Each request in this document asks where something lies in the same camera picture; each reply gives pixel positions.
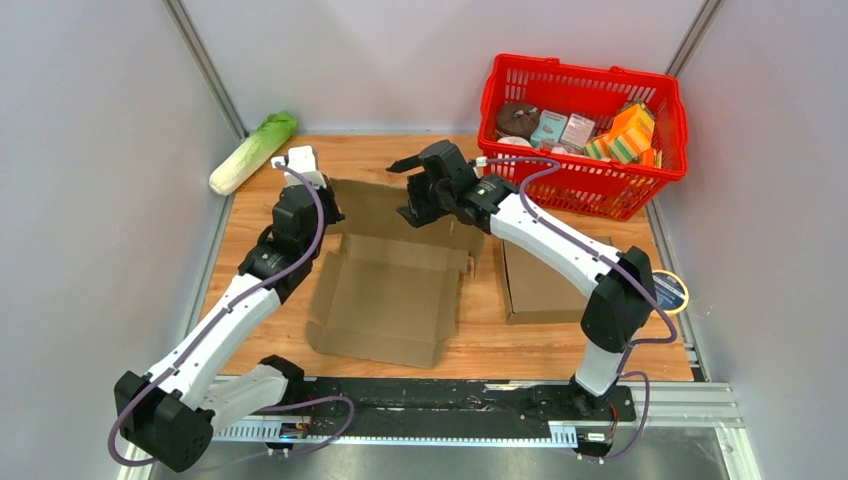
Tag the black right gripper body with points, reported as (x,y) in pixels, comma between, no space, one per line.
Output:
(426,199)

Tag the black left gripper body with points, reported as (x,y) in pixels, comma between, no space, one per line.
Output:
(329,211)

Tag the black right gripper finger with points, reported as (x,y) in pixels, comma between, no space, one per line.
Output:
(405,165)
(418,216)

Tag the cardboard sheet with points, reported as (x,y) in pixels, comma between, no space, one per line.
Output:
(390,293)

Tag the brown cardboard box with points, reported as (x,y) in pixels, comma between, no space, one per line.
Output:
(533,292)

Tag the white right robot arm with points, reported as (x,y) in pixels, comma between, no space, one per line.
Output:
(618,286)

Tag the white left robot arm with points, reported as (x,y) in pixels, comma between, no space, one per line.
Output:
(218,331)

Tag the teal packet box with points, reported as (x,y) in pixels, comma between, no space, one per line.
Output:
(549,130)

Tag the pink white packet box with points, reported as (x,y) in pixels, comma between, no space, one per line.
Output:
(576,133)

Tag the orange yellow striped box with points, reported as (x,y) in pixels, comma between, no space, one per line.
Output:
(629,139)

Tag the brown round container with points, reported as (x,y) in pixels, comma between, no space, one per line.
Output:
(517,119)

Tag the napa cabbage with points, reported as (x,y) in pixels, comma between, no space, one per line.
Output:
(252,153)

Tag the red plastic basket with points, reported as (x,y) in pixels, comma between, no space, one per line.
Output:
(582,184)

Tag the yellow blue tape roll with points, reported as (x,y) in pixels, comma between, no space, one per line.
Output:
(672,294)

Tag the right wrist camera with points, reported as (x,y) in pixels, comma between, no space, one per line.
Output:
(484,166)

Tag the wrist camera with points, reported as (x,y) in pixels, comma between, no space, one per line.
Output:
(300,162)
(484,166)

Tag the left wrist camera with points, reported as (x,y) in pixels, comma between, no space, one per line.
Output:
(300,162)

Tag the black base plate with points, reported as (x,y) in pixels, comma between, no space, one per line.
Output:
(446,409)

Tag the aluminium frame rail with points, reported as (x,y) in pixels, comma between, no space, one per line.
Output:
(694,406)

